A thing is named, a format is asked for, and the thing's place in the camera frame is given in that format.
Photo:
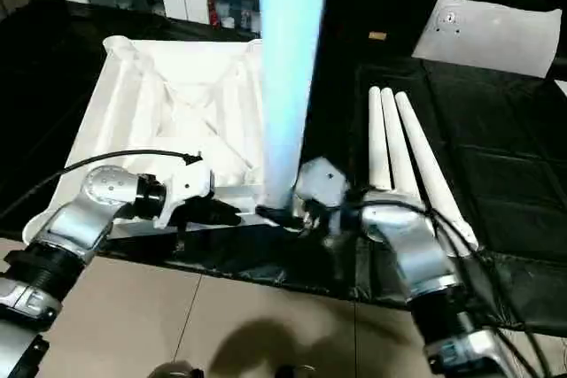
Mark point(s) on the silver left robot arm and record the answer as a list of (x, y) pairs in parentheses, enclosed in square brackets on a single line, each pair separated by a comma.
[(80, 219)]

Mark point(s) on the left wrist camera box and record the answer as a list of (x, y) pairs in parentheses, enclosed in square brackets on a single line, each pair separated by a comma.
[(188, 183)]

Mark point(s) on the white plastic bag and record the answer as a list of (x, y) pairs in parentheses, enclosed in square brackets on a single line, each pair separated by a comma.
[(496, 37)]

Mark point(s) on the black work mat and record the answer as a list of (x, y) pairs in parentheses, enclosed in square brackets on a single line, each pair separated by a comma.
[(496, 183)]

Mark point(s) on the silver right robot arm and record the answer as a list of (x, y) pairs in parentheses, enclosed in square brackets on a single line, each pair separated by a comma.
[(416, 263)]

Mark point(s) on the white plastic table top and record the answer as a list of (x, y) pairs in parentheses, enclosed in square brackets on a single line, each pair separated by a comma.
[(159, 104)]

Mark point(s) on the white plastic table leg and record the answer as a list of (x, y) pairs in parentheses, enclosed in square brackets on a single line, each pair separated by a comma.
[(400, 148), (378, 139), (434, 174), (292, 59)]

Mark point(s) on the small brown block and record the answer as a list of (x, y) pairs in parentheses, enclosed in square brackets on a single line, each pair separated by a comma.
[(377, 36)]

